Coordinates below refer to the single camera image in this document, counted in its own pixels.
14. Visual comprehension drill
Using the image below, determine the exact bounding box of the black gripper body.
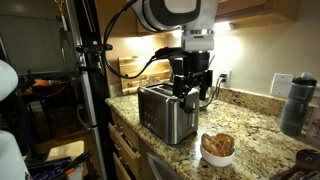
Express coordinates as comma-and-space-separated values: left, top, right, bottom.
169, 52, 209, 88

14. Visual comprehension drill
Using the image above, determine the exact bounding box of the toasted bread slice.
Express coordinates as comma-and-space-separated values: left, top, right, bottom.
214, 133, 235, 157
201, 134, 223, 157

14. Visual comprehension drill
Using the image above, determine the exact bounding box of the white ceramic bowl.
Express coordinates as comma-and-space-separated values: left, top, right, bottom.
200, 145, 235, 167

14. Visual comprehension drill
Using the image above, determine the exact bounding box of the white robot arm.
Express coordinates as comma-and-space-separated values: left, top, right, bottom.
124, 0, 219, 108

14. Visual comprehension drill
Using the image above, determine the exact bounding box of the stainless steel two-slot toaster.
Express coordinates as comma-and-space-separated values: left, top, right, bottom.
138, 83, 199, 145

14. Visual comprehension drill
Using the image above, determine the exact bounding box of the wooden cutting board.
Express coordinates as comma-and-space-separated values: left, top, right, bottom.
118, 56, 170, 95

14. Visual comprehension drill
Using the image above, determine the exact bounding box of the grey squeeze water bottle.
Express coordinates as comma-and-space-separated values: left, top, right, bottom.
279, 72, 317, 136

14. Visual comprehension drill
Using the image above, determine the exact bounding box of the white printed water bottle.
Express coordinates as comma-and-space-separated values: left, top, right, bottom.
306, 99, 320, 148

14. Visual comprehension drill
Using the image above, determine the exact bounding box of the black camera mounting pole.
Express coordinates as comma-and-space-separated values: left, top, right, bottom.
74, 0, 117, 180

